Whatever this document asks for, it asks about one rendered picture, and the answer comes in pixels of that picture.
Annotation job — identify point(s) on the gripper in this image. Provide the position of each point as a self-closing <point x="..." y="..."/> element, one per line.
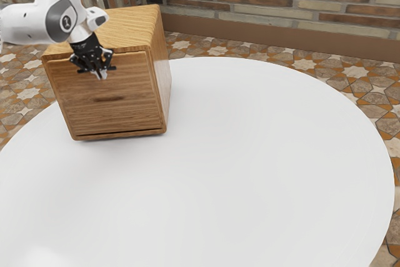
<point x="85" y="48"/>

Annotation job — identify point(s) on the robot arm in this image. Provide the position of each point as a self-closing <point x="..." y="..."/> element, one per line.
<point x="28" y="26"/>

